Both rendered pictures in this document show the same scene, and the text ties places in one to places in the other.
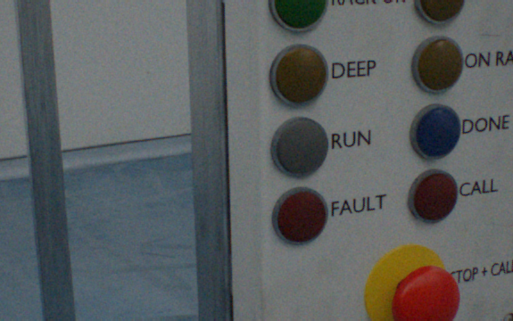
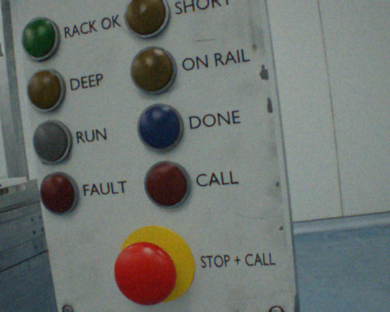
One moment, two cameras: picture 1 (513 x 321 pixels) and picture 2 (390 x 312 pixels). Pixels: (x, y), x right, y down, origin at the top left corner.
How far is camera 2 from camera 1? 0.37 m
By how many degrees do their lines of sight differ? 40
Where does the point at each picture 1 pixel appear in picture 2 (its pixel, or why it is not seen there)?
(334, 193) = (84, 177)
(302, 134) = (45, 131)
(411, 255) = (153, 235)
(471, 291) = (226, 277)
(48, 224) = not seen: hidden behind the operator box
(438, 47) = (143, 55)
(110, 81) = not seen: outside the picture
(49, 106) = not seen: hidden behind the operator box
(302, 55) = (40, 75)
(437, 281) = (140, 254)
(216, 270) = not seen: hidden behind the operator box
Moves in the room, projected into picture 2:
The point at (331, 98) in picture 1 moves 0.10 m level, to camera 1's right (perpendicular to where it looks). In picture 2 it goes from (72, 105) to (188, 80)
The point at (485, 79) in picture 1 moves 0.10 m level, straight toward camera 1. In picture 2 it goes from (206, 80) to (47, 87)
